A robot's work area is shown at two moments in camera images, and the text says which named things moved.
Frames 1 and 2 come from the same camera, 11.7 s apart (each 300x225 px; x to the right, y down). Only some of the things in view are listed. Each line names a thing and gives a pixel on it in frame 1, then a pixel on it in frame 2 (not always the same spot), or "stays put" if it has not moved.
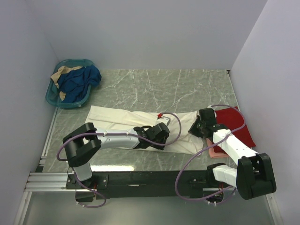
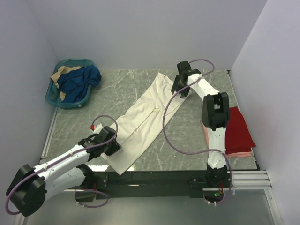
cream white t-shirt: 181,140 → 154,103
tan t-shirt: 63,70 stays put
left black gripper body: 161,141 → 109,148
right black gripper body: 204,124 → 177,86
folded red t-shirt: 233,119 stays put
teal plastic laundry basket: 52,94 stays put
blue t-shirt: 75,84 stays put
